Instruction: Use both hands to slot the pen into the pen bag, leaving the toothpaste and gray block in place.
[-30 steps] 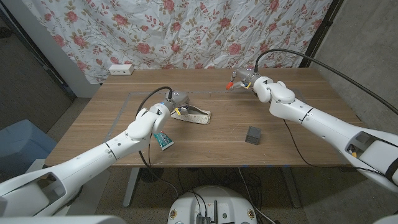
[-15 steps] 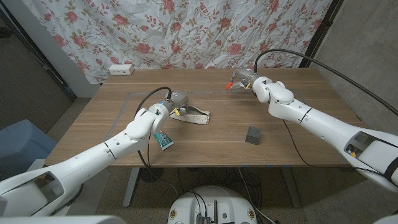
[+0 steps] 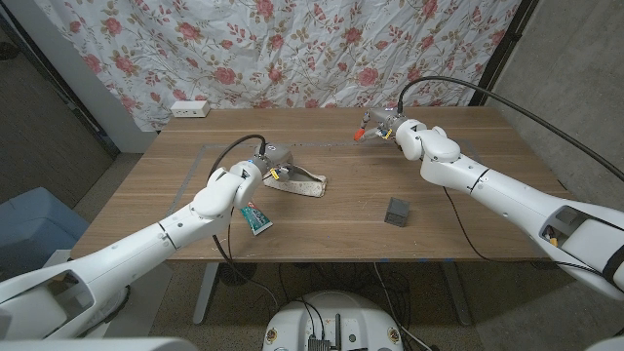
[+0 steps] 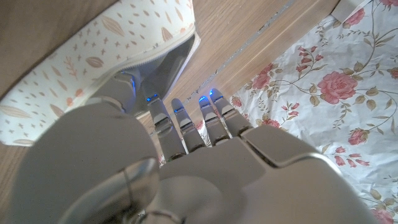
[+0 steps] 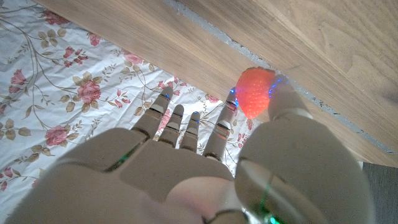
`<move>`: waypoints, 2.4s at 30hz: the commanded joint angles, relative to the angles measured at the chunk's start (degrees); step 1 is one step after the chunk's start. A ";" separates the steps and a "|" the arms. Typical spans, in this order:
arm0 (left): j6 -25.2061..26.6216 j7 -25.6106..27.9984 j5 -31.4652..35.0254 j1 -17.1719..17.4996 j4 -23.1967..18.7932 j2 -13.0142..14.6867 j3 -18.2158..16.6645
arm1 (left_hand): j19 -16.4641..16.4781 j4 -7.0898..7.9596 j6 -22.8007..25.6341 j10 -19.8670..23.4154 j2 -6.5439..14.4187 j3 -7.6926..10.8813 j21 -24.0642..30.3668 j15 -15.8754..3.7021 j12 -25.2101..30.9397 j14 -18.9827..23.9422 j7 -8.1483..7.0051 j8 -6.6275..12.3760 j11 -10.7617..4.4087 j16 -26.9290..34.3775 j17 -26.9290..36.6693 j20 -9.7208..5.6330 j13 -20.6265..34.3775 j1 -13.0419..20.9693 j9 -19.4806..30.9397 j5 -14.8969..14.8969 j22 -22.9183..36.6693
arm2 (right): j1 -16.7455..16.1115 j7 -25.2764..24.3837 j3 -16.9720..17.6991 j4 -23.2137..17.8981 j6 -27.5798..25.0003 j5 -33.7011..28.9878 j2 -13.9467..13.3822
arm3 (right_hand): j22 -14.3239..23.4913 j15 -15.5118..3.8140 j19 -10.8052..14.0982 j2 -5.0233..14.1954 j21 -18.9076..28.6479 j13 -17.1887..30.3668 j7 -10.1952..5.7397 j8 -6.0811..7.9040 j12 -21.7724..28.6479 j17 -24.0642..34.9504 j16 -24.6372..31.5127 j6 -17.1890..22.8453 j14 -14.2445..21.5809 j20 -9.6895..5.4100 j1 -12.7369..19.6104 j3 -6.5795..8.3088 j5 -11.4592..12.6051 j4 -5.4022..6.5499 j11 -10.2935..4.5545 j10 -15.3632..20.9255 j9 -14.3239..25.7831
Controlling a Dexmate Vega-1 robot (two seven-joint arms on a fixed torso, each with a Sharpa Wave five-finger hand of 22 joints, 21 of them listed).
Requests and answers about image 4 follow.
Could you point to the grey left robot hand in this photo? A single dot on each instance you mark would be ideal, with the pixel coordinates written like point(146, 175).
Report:
point(217, 180)

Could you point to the floral rose backdrop cloth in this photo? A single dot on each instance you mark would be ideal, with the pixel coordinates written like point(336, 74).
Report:
point(326, 93)

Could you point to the cream patterned pen bag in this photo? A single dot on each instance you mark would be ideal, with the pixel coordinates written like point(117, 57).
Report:
point(93, 49)

